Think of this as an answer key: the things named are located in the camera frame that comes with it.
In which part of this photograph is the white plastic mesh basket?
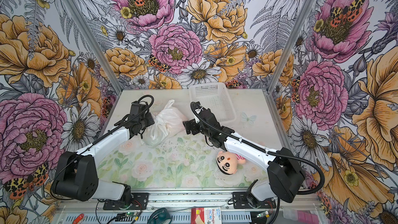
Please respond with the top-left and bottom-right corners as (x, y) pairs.
(189, 83), (236, 124)

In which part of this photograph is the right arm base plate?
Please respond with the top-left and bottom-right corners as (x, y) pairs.
(229, 191), (276, 209)

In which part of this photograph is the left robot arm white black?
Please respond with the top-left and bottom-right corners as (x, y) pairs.
(50, 95), (154, 205)

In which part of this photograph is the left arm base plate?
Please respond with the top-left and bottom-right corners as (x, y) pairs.
(103, 192), (149, 211)

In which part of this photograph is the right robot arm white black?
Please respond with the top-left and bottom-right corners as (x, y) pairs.
(183, 102), (305, 203)

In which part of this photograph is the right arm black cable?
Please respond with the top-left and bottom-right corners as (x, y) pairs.
(190, 101), (325, 224)

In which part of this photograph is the pink item in clear box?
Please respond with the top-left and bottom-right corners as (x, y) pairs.
(283, 208), (320, 224)

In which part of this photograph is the translucent white plastic bag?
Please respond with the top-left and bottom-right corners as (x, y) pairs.
(142, 100), (188, 147)

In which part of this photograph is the red handled tool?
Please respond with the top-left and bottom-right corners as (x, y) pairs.
(72, 214), (86, 224)

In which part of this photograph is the red bandage box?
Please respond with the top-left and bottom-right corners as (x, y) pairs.
(191, 207), (222, 224)

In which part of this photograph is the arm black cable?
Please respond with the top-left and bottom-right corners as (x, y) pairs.
(190, 101), (325, 224)
(49, 94), (155, 200)

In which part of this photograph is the cartoon boy plush doll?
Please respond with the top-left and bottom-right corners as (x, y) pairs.
(216, 151), (246, 175)

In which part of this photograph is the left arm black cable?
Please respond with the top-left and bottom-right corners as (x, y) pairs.
(49, 94), (155, 200)

